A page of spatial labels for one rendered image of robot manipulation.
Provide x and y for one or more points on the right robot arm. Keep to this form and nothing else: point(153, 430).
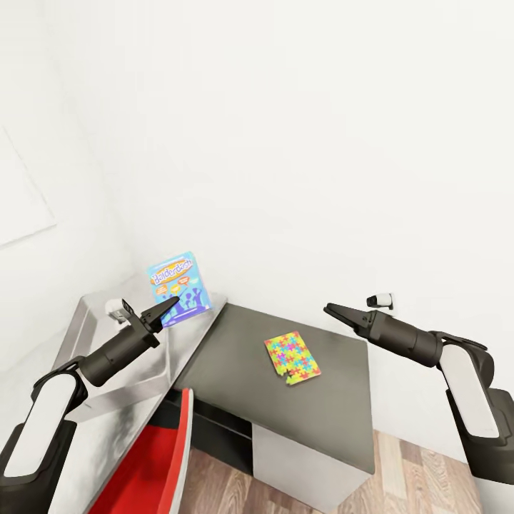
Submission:
point(484, 416)

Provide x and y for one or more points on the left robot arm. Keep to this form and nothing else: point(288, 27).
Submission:
point(33, 458)

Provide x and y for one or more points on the desk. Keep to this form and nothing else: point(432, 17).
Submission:
point(312, 441)

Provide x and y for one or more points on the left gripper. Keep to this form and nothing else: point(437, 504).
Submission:
point(137, 338)

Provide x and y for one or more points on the jigsaw puzzle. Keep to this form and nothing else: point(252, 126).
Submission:
point(289, 353)

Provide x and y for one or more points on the swivel chair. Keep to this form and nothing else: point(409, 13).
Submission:
point(150, 478)

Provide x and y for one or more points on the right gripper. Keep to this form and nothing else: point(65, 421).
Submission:
point(381, 330)

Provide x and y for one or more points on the board game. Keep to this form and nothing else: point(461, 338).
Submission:
point(179, 276)

